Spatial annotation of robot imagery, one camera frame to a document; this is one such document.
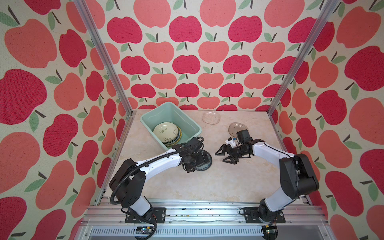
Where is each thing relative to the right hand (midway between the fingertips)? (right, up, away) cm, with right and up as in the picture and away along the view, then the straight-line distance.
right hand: (222, 156), depth 88 cm
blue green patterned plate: (-10, -6, +3) cm, 12 cm away
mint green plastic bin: (-31, +28, +16) cm, 45 cm away
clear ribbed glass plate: (-2, +25, +31) cm, 40 cm away
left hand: (-9, -4, -6) cm, 12 cm away
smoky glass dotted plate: (+14, +17, +24) cm, 33 cm away
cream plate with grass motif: (-37, +14, +17) cm, 43 cm away
